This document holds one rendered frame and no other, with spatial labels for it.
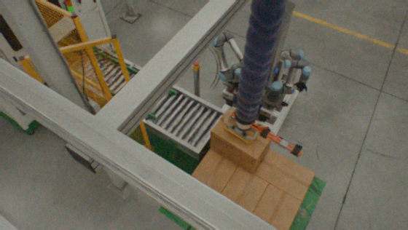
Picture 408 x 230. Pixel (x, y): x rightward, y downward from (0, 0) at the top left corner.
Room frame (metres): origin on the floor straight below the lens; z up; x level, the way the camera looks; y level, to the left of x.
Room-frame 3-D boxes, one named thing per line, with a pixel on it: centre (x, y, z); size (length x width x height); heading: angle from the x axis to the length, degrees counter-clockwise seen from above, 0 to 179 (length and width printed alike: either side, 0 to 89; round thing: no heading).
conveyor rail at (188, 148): (2.30, 1.05, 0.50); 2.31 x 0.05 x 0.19; 57
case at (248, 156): (1.74, -0.43, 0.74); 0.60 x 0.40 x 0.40; 54
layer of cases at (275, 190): (1.33, -0.52, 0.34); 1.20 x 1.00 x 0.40; 57
